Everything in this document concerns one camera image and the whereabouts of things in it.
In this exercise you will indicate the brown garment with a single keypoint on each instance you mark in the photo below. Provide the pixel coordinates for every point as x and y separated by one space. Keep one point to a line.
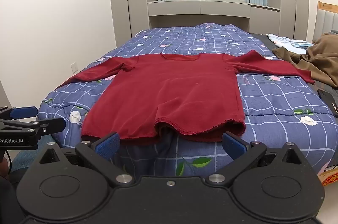
322 57

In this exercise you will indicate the orange cardboard box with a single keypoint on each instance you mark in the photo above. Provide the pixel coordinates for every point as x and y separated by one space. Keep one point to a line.
330 177

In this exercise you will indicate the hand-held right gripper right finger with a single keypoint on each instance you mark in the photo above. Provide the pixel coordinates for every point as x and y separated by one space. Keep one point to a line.
233 146

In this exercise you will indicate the white wall socket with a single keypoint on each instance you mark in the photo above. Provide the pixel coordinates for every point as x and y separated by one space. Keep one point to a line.
74 67

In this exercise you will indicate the black phone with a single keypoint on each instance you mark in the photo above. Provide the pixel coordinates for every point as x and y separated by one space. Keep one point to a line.
330 102

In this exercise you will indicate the dark red sweater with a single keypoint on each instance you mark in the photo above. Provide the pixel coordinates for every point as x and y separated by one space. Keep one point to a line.
171 92

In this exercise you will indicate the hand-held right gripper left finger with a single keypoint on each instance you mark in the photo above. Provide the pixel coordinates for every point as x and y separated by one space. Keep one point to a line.
108 148

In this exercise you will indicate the beige window bench cabinet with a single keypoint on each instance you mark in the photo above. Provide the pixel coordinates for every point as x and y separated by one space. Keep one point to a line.
198 12

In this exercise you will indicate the light blue cloth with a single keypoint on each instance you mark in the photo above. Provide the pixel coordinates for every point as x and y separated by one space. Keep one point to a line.
282 41

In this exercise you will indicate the blue checked floral quilt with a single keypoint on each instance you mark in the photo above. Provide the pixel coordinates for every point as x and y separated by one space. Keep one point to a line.
277 97

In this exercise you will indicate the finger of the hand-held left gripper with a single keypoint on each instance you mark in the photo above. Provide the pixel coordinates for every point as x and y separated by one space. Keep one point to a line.
50 125
22 112

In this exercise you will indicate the grey padded headboard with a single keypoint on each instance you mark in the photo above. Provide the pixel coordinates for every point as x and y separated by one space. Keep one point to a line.
323 23

